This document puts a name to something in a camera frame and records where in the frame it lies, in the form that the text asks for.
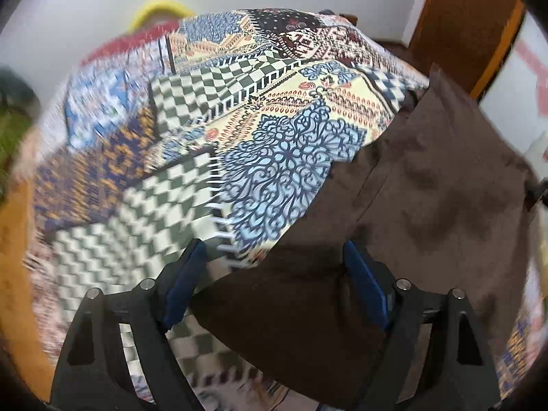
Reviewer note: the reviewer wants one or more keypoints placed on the yellow foam hoop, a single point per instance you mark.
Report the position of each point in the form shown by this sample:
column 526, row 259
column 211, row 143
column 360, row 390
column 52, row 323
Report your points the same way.
column 158, row 8

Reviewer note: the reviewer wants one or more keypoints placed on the wooden room door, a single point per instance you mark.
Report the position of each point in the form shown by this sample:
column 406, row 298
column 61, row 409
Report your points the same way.
column 462, row 21

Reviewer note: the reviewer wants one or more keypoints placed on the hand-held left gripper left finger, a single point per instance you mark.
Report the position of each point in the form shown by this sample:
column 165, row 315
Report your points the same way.
column 184, row 282

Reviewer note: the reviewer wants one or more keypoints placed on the brown shirt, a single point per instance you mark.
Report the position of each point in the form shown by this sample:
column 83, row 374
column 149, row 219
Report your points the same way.
column 428, row 188

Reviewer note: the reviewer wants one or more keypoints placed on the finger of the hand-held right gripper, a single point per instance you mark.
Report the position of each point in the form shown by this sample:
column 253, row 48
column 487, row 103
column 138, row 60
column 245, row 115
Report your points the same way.
column 537, row 195

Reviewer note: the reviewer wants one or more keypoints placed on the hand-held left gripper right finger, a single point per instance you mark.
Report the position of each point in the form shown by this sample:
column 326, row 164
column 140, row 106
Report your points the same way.
column 366, row 287

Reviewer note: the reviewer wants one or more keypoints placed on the wooden lap desk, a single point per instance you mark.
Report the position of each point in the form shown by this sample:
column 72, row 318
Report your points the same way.
column 21, row 274

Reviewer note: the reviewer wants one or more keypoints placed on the patchwork printed blanket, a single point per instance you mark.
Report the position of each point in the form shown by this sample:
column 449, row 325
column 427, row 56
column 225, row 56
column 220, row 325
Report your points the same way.
column 214, row 137

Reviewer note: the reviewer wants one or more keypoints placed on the green fabric storage bag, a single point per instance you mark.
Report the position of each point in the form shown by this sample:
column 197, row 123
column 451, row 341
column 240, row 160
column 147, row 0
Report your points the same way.
column 15, row 124

